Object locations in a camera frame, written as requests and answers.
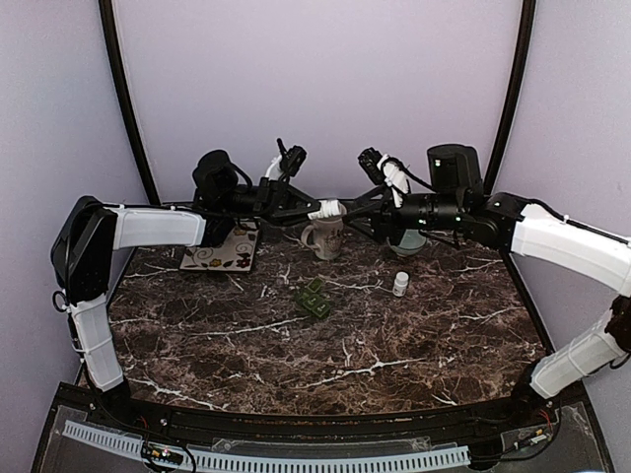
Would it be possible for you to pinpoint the floral square plate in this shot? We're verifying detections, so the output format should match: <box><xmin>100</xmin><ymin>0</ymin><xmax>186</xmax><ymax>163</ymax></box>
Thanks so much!
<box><xmin>179</xmin><ymin>221</ymin><xmax>259</xmax><ymax>272</ymax></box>

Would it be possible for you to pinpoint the cream ceramic mug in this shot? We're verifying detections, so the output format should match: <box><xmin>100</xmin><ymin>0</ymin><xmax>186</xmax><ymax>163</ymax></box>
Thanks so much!
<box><xmin>301</xmin><ymin>217</ymin><xmax>344</xmax><ymax>261</ymax></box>

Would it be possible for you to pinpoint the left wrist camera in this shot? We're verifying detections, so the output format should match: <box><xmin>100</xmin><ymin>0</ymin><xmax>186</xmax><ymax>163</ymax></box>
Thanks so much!
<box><xmin>264</xmin><ymin>138</ymin><xmax>307</xmax><ymax>181</ymax></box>

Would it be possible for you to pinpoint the right black frame post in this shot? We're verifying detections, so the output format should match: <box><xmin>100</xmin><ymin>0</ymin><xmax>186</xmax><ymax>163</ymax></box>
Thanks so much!
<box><xmin>484</xmin><ymin>0</ymin><xmax>536</xmax><ymax>194</ymax></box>

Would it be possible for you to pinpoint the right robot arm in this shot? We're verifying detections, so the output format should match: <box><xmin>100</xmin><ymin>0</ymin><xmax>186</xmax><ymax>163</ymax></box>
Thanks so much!
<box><xmin>344</xmin><ymin>144</ymin><xmax>630</xmax><ymax>428</ymax></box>

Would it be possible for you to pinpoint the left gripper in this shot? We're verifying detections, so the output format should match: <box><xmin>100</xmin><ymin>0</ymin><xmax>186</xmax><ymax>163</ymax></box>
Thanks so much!
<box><xmin>221</xmin><ymin>176</ymin><xmax>325</xmax><ymax>227</ymax></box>

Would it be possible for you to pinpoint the green weekly pill organizer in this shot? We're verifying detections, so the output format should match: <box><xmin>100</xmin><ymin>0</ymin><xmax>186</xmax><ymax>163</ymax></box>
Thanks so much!
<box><xmin>295</xmin><ymin>278</ymin><xmax>330</xmax><ymax>319</ymax></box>

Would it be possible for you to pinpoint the black frame post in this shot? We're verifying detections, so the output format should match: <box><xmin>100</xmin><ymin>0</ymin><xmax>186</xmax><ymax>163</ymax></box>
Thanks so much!
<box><xmin>484</xmin><ymin>0</ymin><xmax>536</xmax><ymax>194</ymax></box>
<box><xmin>98</xmin><ymin>0</ymin><xmax>161</xmax><ymax>205</ymax></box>

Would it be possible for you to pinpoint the white pill bottle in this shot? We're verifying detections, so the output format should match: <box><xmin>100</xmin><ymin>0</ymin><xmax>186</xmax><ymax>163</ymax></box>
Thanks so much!
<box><xmin>392</xmin><ymin>271</ymin><xmax>409</xmax><ymax>298</ymax></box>
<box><xmin>308</xmin><ymin>199</ymin><xmax>346</xmax><ymax>221</ymax></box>

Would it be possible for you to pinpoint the white slotted cable duct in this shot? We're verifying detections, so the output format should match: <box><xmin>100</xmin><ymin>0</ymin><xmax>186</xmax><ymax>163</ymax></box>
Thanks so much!
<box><xmin>61</xmin><ymin>421</ymin><xmax>471</xmax><ymax>472</ymax></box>

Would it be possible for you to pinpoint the left black frame post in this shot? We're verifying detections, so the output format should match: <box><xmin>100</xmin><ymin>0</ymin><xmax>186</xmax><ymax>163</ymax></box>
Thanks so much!
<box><xmin>98</xmin><ymin>0</ymin><xmax>161</xmax><ymax>205</ymax></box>

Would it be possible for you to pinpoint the black front rail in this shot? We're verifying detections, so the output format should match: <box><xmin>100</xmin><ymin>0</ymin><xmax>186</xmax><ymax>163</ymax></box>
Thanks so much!
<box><xmin>91</xmin><ymin>393</ymin><xmax>583</xmax><ymax>447</ymax></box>

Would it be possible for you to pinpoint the teal bowl right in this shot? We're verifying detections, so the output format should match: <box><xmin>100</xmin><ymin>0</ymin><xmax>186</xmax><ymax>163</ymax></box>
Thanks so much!
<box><xmin>387</xmin><ymin>230</ymin><xmax>427</xmax><ymax>257</ymax></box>

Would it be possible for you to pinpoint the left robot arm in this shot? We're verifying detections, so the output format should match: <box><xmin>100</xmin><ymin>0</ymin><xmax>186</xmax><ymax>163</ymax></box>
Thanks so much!
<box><xmin>50</xmin><ymin>146</ymin><xmax>326</xmax><ymax>392</ymax></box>

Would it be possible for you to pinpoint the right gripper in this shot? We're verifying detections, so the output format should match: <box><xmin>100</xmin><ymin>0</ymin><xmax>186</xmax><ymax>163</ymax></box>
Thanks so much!
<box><xmin>343</xmin><ymin>183</ymin><xmax>466</xmax><ymax>245</ymax></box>

